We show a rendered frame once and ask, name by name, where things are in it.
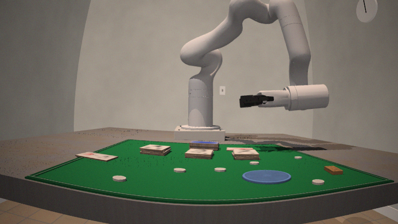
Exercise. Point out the blue round coaster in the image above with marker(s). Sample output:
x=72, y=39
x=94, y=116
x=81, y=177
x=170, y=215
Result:
x=266, y=177

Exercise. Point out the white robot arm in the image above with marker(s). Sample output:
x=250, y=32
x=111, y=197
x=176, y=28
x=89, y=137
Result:
x=203, y=52

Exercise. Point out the green card table cloth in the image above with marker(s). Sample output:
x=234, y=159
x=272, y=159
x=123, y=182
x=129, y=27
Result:
x=154, y=175

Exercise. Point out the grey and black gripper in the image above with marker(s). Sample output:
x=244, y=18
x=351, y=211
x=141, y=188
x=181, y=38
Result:
x=267, y=99

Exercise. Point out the brown rectangular block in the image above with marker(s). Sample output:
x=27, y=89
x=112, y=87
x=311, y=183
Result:
x=333, y=170

